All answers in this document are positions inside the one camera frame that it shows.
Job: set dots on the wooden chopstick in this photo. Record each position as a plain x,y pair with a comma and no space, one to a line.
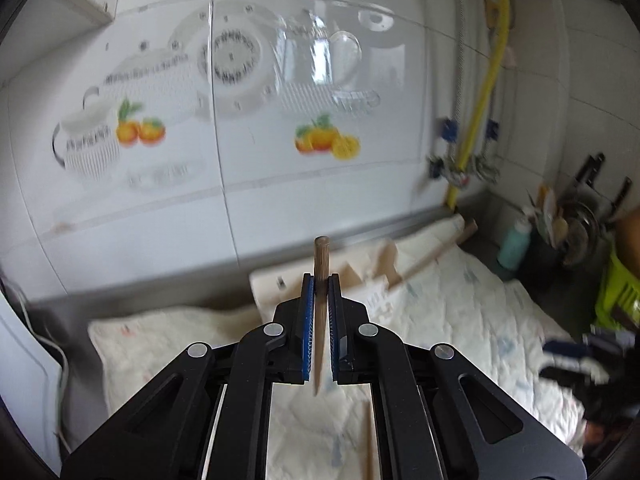
320,260

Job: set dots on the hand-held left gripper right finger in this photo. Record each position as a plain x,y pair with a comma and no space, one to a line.
334,330

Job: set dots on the white appliance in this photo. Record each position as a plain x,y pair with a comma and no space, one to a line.
25,360

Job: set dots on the long wooden stick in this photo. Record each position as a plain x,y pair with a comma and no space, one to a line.
435,255

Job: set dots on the teal bottle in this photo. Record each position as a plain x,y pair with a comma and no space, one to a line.
515,245

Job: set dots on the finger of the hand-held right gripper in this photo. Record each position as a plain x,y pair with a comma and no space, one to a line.
575,357

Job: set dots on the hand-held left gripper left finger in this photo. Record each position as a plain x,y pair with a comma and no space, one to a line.
309,330

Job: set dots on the black utensil holder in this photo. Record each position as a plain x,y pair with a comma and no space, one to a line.
545,255

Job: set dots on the white quilted cloth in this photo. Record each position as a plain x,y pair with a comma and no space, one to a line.
475,310

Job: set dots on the metal pipe valve assembly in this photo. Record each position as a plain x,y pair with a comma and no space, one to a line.
462,167

